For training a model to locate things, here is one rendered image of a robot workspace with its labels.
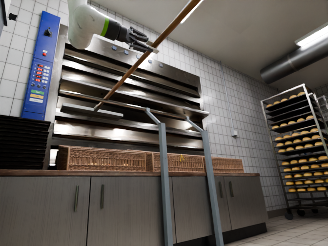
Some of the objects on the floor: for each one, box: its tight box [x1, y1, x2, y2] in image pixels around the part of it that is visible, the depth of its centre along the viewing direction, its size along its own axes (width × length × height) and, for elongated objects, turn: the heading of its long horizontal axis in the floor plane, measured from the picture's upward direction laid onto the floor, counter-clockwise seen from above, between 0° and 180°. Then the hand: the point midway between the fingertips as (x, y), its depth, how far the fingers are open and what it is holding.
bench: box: [0, 169, 269, 246], centre depth 162 cm, size 56×242×58 cm, turn 115°
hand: (153, 47), depth 107 cm, fingers closed on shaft, 3 cm apart
